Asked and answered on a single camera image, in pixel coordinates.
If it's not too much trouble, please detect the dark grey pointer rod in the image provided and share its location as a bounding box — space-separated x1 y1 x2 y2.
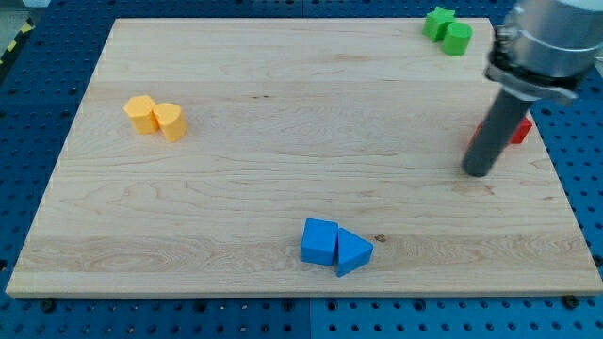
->
462 89 531 177

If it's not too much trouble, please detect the blue triangle block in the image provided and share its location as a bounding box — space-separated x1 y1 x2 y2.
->
336 228 374 277

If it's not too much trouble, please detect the green cylinder block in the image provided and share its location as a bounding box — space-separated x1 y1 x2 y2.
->
441 22 473 57

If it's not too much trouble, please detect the yellow black hazard tape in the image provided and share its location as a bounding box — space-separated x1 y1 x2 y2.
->
1 16 36 71

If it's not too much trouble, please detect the yellow heart block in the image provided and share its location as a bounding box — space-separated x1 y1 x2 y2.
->
153 103 187 142

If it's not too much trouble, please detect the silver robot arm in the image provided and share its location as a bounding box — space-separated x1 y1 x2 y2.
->
484 0 602 105

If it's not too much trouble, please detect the blue cube block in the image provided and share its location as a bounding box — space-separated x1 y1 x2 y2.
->
301 218 339 266

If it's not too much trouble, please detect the green star block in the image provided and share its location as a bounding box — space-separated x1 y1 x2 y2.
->
422 7 456 42

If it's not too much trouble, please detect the red block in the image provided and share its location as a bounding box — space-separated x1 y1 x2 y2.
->
469 118 533 144

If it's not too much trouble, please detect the yellow hexagon block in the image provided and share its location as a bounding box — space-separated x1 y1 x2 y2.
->
123 95 159 135

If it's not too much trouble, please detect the wooden board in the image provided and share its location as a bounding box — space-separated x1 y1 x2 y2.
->
7 18 602 299

